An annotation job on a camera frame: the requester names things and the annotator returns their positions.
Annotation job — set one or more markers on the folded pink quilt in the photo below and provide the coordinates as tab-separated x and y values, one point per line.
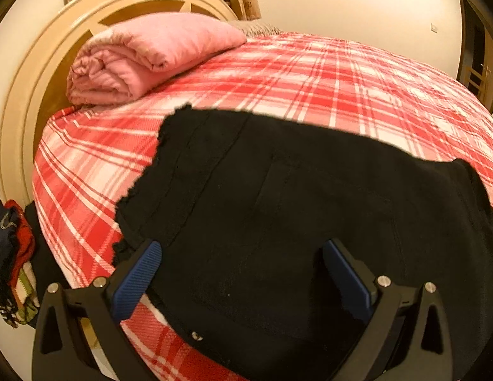
151	53

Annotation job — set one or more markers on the dark cloth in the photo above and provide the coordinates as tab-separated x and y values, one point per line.
46	246

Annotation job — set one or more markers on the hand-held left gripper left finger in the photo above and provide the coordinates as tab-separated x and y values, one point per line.
135	280

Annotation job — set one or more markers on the black pants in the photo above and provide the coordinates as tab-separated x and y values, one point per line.
278	206

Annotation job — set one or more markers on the wooden door frame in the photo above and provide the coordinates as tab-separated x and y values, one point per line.
475	67

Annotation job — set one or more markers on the red plaid bed sheet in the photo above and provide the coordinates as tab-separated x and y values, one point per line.
310	79

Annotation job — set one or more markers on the cream wooden headboard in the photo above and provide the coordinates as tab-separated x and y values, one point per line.
36	87

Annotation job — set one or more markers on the pile of colourful clothes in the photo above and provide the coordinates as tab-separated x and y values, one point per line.
12	258

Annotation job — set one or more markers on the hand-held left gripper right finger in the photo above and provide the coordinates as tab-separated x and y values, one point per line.
349	281

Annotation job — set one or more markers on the beige textured pillow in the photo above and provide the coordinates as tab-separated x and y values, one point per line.
258	28

